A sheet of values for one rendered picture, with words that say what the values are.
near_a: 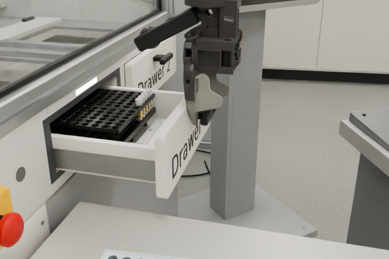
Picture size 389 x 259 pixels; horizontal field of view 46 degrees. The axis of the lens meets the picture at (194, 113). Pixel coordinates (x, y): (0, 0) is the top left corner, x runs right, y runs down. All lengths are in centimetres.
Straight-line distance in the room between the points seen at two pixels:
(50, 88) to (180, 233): 30
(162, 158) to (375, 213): 65
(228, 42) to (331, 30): 307
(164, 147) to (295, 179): 178
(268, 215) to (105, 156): 139
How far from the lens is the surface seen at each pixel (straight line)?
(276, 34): 372
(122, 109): 82
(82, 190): 88
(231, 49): 70
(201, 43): 71
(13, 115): 67
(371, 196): 118
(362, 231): 125
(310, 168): 252
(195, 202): 210
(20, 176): 70
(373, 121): 114
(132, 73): 99
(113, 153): 72
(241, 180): 193
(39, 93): 71
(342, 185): 241
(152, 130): 86
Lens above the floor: 121
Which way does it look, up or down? 23 degrees down
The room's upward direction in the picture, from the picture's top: straight up
